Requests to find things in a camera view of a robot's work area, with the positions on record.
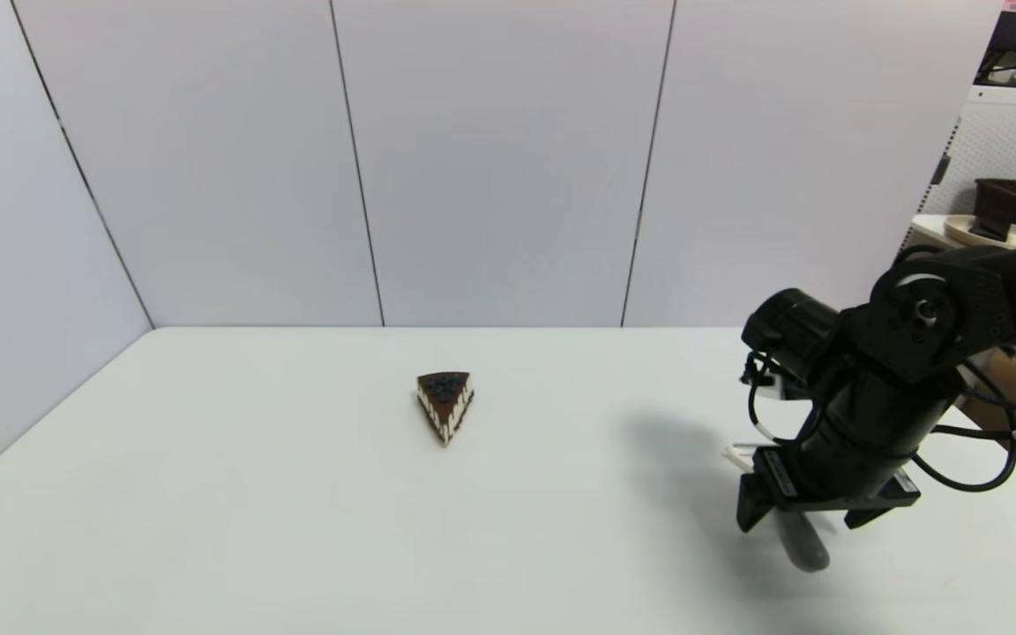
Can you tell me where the white side table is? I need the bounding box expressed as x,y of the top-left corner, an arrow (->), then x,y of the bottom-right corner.
900,214 -> 1016,258

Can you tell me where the chocolate cake slice with blueberries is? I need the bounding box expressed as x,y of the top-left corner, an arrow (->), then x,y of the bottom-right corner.
416,371 -> 475,446

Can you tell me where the short black cable loop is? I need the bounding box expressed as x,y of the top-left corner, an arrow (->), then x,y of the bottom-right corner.
744,351 -> 805,444

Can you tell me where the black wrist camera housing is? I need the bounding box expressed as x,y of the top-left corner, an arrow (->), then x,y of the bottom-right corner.
741,288 -> 844,382

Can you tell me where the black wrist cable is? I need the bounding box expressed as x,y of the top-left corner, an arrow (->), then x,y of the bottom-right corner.
912,360 -> 1016,494

